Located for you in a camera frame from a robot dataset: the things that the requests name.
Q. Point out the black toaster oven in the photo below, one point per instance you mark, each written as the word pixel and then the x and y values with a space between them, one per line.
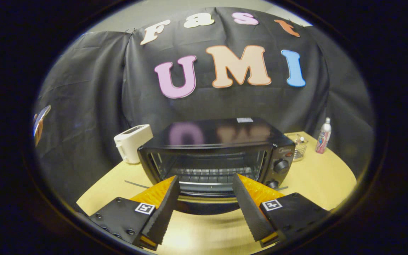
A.
pixel 218 132

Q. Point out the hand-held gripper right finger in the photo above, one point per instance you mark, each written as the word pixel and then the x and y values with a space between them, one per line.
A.
pixel 248 209

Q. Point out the white bread toaster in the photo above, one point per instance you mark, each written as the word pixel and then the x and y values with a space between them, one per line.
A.
pixel 133 143

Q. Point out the black backdrop cloth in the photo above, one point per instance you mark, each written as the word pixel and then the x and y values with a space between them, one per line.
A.
pixel 94 88

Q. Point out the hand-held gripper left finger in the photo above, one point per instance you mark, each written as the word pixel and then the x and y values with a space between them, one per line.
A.
pixel 165 212

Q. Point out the white pink spray bottle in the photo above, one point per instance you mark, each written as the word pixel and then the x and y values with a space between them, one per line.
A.
pixel 323 138

